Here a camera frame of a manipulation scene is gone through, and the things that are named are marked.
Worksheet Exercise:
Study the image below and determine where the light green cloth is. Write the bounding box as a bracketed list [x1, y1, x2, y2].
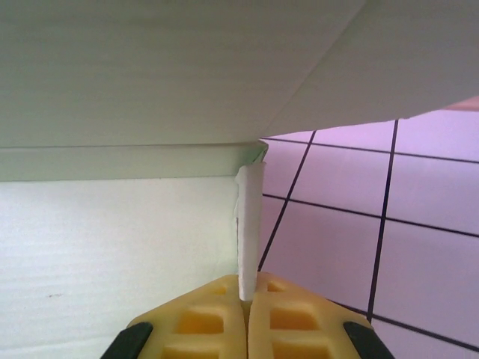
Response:
[0, 0, 479, 302]

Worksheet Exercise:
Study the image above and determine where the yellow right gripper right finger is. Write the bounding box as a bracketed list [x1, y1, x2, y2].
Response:
[246, 271, 381, 359]

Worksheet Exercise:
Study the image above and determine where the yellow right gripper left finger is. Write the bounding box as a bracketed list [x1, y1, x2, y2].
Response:
[99, 274, 248, 359]

